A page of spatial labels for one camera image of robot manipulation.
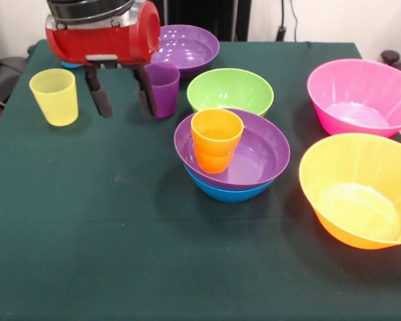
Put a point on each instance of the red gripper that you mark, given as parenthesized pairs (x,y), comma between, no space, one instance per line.
(103,43)

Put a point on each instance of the green bowl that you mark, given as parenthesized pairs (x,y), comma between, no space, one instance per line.
(230,90)

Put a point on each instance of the black office chair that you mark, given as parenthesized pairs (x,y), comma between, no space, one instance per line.
(396,61)
(3,77)

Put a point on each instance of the blue cup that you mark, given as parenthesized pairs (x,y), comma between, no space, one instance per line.
(71,65)

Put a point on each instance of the orange bowl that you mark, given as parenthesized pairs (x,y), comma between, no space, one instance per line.
(357,200)

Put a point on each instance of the pink bowl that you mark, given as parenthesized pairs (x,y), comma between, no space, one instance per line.
(357,100)

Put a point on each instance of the purple bowl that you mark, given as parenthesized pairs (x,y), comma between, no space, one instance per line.
(190,47)
(264,160)

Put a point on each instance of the yellow cup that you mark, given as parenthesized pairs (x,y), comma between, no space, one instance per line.
(55,100)

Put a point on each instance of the orange cup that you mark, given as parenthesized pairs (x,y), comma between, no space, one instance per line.
(214,164)
(217,137)

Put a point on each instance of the purple cup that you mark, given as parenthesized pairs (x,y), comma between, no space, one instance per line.
(165,97)

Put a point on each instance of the dark green table cloth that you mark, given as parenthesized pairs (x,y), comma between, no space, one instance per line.
(87,217)

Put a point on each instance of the blue bowl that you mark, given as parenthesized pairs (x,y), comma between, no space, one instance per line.
(230,195)

